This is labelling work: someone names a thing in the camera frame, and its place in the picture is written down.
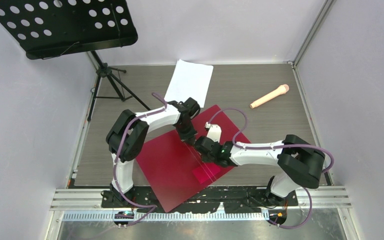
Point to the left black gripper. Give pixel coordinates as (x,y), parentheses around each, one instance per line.
(188,138)

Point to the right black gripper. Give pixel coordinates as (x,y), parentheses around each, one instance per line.
(207,159)

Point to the red plastic folder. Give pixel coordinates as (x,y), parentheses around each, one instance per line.
(174,170)

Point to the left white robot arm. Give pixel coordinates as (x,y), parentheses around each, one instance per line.
(127,136)

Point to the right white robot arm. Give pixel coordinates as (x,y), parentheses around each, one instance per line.
(301,163)

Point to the white paper sheets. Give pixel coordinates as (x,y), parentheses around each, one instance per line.
(189,80)

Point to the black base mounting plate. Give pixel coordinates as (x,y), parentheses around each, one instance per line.
(235,199)

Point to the beige toy microphone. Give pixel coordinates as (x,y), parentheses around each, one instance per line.
(281,90)

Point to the black perforated music stand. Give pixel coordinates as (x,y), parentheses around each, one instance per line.
(45,72)

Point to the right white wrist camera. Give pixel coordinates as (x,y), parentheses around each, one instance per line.
(214,132)

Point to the aluminium rail frame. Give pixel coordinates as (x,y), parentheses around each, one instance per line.
(96,204)

